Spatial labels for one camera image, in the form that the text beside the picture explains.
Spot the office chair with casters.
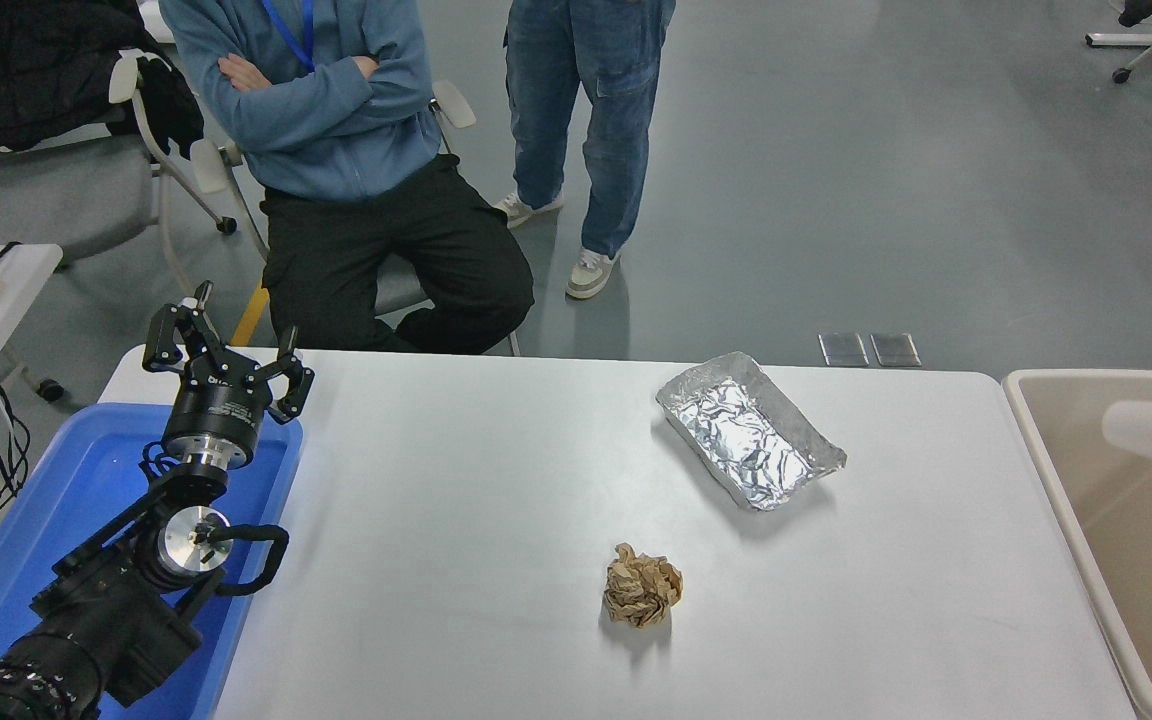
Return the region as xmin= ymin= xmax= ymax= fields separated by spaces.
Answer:
xmin=1086 ymin=30 xmax=1152 ymax=158

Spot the blue plastic tray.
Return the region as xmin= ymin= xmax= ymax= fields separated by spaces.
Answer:
xmin=0 ymin=402 xmax=305 ymax=720

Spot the crumpled tan paper ball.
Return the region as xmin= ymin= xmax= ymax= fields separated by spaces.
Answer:
xmin=603 ymin=543 xmax=685 ymax=629

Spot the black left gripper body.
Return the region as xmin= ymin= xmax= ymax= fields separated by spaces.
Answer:
xmin=164 ymin=362 xmax=268 ymax=453

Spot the black jacket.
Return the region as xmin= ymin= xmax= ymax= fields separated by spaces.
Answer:
xmin=0 ymin=0 xmax=207 ymax=179

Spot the standing person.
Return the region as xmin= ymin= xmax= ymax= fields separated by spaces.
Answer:
xmin=493 ymin=0 xmax=677 ymax=300

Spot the large pale dustbin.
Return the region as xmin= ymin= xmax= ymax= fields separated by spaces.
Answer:
xmin=1002 ymin=368 xmax=1152 ymax=720

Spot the seated person's left hand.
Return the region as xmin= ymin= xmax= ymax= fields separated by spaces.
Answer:
xmin=219 ymin=52 xmax=272 ymax=93

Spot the white side table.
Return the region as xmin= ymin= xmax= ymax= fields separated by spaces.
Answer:
xmin=0 ymin=243 xmax=65 ymax=511

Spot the silver foil tray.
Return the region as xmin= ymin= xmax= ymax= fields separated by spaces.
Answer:
xmin=656 ymin=350 xmax=848 ymax=512

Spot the white-armed office chair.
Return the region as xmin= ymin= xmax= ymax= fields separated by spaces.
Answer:
xmin=191 ymin=80 xmax=520 ymax=356

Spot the grey office chair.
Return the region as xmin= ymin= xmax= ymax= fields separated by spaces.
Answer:
xmin=0 ymin=50 xmax=237 ymax=296

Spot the seated person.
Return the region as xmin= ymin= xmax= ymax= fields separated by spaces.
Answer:
xmin=159 ymin=0 xmax=535 ymax=355

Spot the metal floor plate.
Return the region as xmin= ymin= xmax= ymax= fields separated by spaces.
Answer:
xmin=869 ymin=332 xmax=922 ymax=367
xmin=818 ymin=332 xmax=869 ymax=367

